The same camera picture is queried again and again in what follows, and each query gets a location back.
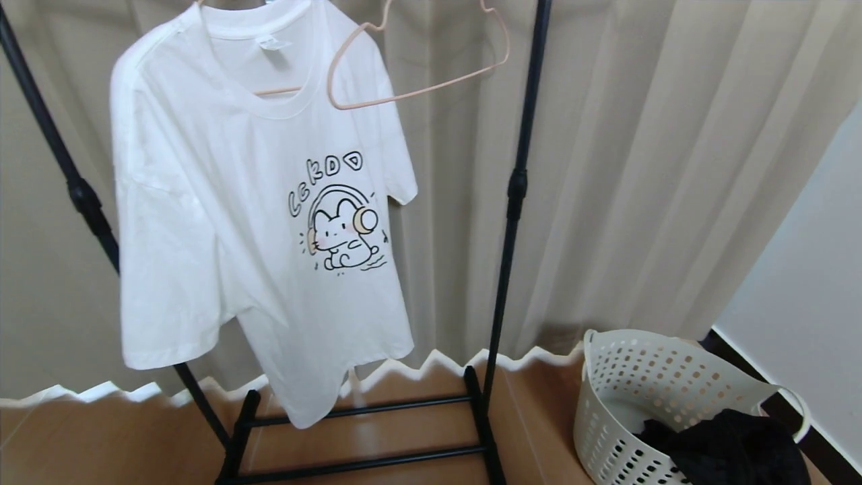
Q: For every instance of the pink clothes hanger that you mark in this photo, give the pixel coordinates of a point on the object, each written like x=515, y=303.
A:
x=431, y=88
x=279, y=90

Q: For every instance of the white printed t-shirt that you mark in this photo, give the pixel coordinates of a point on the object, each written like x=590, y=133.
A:
x=215, y=236

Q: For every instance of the black garment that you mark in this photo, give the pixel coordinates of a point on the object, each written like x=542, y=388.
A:
x=734, y=451

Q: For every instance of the black clothes rack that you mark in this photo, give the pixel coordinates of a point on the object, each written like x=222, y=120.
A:
x=518, y=182

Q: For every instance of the white laundry basket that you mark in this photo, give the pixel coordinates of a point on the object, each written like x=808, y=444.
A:
x=646, y=377

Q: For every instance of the beige curtain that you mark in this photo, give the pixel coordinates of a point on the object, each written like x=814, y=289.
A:
x=640, y=168

